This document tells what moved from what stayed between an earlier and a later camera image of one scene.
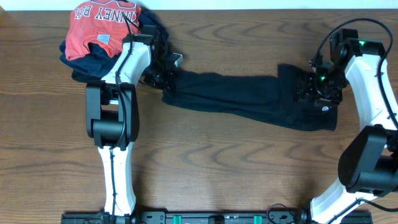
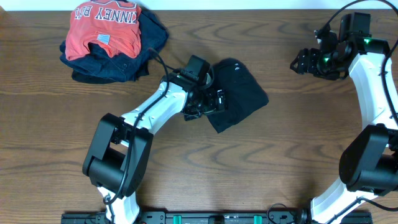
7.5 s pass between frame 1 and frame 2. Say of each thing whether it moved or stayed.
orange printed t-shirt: stayed
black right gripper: moved
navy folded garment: stayed
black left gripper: moved
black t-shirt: moved
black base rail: stayed
